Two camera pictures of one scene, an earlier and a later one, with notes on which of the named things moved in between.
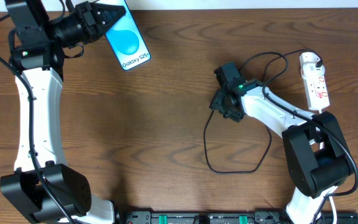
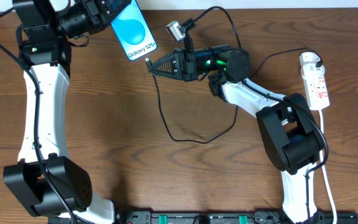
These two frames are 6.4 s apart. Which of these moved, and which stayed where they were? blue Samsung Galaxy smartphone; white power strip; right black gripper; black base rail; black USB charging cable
Moved: black USB charging cable; right black gripper; blue Samsung Galaxy smartphone
Stayed: black base rail; white power strip
